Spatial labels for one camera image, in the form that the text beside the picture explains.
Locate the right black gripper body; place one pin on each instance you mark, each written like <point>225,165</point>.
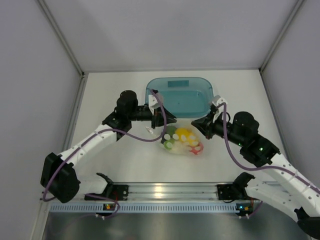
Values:
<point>217,127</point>

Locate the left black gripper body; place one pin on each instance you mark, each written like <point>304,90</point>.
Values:
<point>144,114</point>

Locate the clear dotted zip bag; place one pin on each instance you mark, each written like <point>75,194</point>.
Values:
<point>178,125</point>

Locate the red fake food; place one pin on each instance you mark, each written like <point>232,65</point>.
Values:
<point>197,150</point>

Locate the white fake food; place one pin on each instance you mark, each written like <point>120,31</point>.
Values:
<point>179,148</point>

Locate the yellow fake food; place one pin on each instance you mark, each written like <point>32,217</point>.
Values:
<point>187,137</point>

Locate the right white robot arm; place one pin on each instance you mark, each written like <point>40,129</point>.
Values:
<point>268,176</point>

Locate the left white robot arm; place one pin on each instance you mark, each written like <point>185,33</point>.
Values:
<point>59,174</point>

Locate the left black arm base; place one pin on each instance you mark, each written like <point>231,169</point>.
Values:
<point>117,192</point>

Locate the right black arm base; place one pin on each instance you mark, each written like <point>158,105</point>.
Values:
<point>227,192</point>

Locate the teal plastic bin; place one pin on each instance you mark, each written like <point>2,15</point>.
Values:
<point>184,97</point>

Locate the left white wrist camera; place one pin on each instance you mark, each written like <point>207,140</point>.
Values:
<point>155,99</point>

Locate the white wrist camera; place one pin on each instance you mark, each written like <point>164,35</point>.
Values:
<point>155,99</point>
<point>218,100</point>

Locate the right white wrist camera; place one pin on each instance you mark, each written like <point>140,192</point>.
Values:
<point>218,100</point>

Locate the aluminium mounting rail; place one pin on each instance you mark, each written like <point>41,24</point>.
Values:
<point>148,191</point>

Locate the slotted cable duct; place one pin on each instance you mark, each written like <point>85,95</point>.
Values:
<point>132,207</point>

